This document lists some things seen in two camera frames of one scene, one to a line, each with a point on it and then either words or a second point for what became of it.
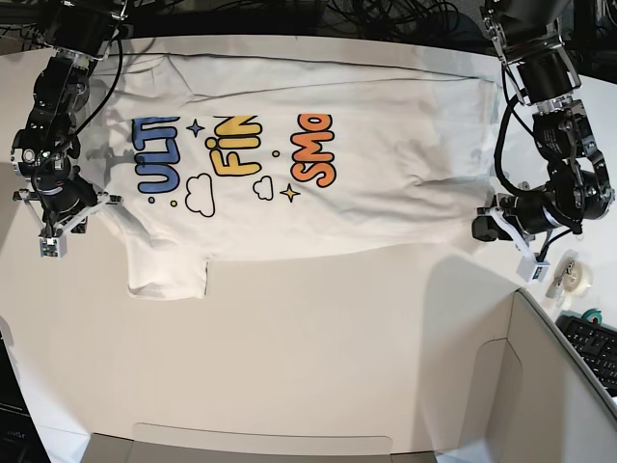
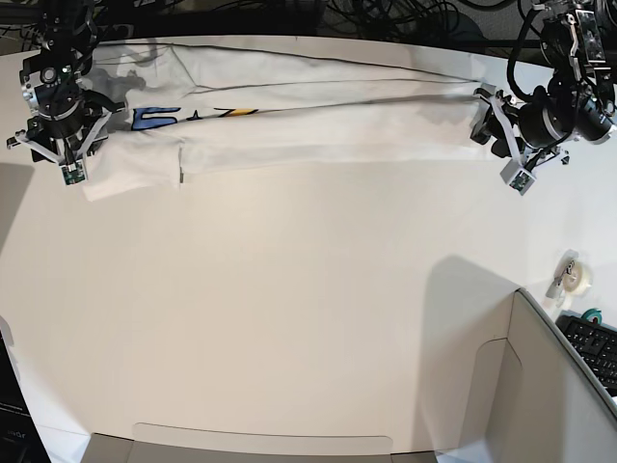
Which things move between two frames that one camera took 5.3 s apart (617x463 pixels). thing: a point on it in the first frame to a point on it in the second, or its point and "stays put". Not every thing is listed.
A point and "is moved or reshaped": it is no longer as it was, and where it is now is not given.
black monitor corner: x=20 y=438 stays put
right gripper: x=528 y=215 to x=530 y=128
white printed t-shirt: x=284 y=148 is moved or reshaped
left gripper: x=64 y=210 to x=67 y=140
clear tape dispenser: x=571 y=278 stays put
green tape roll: x=593 y=313 stays put
